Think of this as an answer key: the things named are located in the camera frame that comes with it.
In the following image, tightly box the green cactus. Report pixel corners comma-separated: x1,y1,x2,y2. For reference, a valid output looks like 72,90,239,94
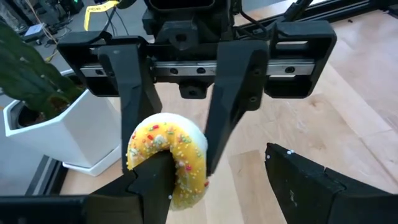
0,21,85,121

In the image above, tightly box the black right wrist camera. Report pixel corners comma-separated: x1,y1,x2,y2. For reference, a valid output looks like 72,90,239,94
144,0,218,15

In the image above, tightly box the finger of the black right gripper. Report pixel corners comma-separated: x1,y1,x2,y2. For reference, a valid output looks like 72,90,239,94
203,39,270,177
98,43,163,174

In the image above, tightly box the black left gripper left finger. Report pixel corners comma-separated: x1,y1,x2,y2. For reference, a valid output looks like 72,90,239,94
86,149,177,224

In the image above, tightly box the white faceted plant pot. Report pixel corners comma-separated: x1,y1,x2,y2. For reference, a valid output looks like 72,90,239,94
2,68,123,177

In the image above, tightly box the small yellow donut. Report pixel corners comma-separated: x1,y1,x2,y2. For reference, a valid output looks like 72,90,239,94
126,112,210,212

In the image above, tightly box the yellow tag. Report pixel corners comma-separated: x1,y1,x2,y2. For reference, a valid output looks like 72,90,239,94
83,0,121,31

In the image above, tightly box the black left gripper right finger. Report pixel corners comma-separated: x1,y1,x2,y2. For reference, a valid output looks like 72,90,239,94
265,142,398,224

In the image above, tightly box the black aluminium table frame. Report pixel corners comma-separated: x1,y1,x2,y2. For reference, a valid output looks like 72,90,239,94
233,0,398,32

